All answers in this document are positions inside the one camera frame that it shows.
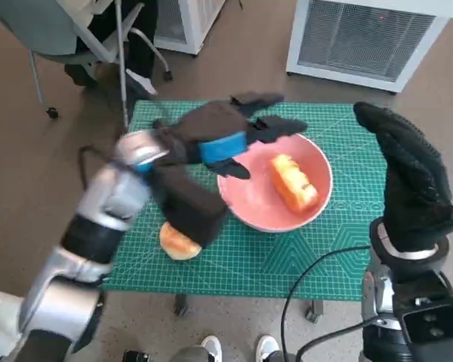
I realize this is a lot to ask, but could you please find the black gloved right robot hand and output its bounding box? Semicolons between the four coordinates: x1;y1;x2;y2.
353;101;453;253

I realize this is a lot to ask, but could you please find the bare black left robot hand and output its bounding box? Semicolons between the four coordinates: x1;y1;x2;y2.
150;91;310;181

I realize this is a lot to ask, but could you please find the pink bowl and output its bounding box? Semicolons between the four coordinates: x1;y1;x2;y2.
217;131;333;233

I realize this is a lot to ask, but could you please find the rectangular striped toy bread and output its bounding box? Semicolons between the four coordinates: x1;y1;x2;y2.
270;153;321;215

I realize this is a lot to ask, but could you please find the round toy bread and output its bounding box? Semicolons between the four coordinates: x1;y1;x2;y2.
159;221;202;261

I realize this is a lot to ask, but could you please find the silver metal pole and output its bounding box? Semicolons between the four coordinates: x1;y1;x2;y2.
115;0;130;131

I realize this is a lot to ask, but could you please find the seated person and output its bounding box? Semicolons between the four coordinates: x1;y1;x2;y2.
63;0;159;95

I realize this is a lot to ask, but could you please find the small white vented cabinet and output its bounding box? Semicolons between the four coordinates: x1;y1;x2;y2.
153;0;231;57

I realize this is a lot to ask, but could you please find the green cutting mat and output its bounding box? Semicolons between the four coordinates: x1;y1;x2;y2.
101;99;388;302

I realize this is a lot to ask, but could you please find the large white vented cabinet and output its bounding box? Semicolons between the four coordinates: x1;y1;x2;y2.
285;0;450;95

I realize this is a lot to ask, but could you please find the black table leg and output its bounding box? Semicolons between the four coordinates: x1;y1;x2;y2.
304;299;325;324
173;293;190;317

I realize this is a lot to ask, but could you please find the grey office chair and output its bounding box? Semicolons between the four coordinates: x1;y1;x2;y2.
0;0;174;120

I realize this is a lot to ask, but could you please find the standing person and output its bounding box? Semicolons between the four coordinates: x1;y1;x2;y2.
169;334;284;362

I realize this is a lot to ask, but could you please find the small black device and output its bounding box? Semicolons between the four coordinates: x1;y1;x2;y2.
121;349;150;362

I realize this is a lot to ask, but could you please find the white crumpled bag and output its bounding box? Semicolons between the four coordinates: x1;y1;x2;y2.
0;288;27;359

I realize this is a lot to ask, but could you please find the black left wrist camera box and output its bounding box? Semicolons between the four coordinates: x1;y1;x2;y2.
150;165;227;248

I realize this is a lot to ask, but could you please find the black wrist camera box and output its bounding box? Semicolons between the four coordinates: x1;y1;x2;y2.
150;165;227;248
392;271;453;346

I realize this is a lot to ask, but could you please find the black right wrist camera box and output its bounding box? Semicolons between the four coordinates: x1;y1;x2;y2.
392;271;453;346

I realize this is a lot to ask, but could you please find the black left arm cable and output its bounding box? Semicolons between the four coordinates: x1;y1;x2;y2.
78;146;114;189

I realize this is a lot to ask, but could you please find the short black right arm cable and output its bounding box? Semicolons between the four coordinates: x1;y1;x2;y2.
294;318;374;362

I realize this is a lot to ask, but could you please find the long black right arm cable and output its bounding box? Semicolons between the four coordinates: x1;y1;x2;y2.
281;244;373;362

